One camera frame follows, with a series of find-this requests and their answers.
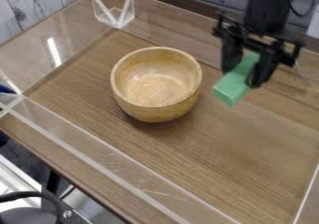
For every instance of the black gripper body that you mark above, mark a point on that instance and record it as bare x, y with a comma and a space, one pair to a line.
261, 29

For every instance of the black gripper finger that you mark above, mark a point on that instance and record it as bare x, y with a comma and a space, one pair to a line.
231, 52
263, 68

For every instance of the green rectangular block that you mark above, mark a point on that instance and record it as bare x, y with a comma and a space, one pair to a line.
231, 87

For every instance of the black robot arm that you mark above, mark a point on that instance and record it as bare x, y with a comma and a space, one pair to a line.
261, 33

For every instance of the brown wooden bowl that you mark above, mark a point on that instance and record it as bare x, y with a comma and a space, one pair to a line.
156, 83

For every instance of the blue object at left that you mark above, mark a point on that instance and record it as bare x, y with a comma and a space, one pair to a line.
5, 89

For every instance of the black table leg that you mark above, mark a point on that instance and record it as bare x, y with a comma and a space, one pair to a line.
52, 182

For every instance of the clear acrylic corner bracket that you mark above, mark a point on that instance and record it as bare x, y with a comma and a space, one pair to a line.
114, 17

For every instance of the clear acrylic tray wall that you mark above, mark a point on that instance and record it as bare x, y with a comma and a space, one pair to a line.
225, 165

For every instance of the black metal bracket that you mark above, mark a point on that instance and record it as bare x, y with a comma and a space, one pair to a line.
57, 207

